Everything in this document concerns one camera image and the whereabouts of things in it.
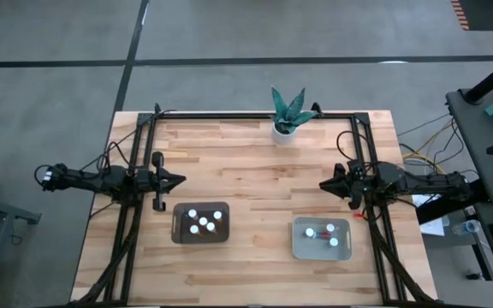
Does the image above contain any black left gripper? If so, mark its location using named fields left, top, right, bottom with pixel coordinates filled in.
left=136, top=168, right=187, bottom=212

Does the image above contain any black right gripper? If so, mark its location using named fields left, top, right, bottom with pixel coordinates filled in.
left=318, top=162, right=372, bottom=210

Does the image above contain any dark transparent plastic bin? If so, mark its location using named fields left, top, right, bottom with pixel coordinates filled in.
left=171, top=201, right=231, bottom=245

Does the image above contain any white plastic bin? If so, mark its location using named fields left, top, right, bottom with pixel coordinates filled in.
left=291, top=216, right=353, bottom=262

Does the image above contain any green plant in white pot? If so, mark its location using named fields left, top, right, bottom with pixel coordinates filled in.
left=270, top=86, right=319, bottom=145

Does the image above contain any white paper sheet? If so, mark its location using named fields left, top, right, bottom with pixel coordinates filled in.
left=411, top=187, right=451, bottom=237

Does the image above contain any black stand beam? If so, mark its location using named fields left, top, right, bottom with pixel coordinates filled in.
left=415, top=178, right=492, bottom=226

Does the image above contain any clear water bottle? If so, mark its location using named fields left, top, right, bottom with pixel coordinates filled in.
left=451, top=219, right=482, bottom=236

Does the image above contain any grey side desk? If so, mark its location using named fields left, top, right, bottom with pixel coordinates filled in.
left=445, top=83, right=493, bottom=307

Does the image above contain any grey metal stand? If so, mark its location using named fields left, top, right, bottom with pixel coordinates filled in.
left=0, top=192, right=42, bottom=307

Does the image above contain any black slanted pole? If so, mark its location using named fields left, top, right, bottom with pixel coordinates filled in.
left=463, top=50, right=493, bottom=105

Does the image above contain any black mat orange striped edge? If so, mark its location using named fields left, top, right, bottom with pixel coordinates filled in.
left=450, top=0, right=493, bottom=32

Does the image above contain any black right camera cable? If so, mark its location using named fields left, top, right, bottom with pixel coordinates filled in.
left=336, top=130, right=376, bottom=166

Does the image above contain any yellow cable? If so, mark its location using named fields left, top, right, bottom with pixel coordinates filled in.
left=401, top=121, right=454, bottom=172

